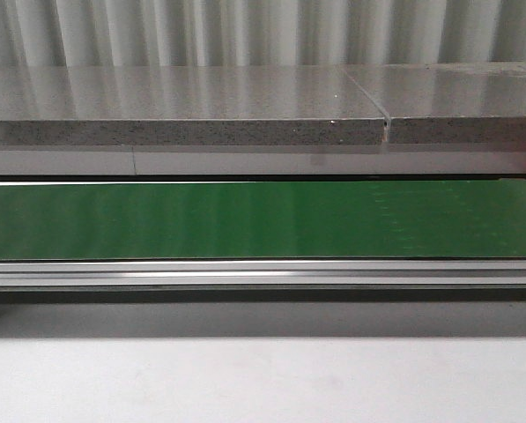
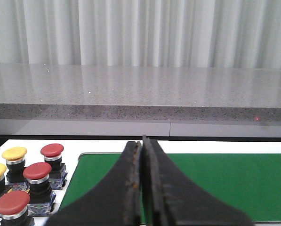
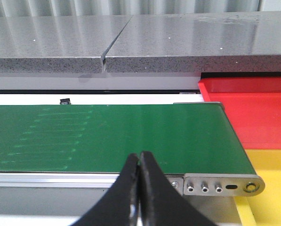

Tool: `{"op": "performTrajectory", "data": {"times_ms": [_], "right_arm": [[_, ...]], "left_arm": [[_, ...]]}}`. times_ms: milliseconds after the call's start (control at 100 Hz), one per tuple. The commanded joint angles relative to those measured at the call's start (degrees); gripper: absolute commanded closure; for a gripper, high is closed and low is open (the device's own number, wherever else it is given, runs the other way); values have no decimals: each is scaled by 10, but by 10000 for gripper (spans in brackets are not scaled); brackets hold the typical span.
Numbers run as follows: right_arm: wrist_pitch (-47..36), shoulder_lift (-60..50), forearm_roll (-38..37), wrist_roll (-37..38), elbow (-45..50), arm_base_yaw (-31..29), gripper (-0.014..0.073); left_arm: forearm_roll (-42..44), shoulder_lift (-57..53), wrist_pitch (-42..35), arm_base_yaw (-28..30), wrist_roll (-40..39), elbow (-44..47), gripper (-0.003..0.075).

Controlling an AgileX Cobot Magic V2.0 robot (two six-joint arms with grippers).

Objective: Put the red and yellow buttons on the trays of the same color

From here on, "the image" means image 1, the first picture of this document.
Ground aluminium conveyor frame rail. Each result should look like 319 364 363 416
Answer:
0 259 526 304

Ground grey granite countertop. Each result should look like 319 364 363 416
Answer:
0 61 526 176

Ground grey pleated curtain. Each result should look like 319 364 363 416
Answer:
0 1 526 66

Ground green conveyor belt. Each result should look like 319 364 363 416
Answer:
0 180 526 261

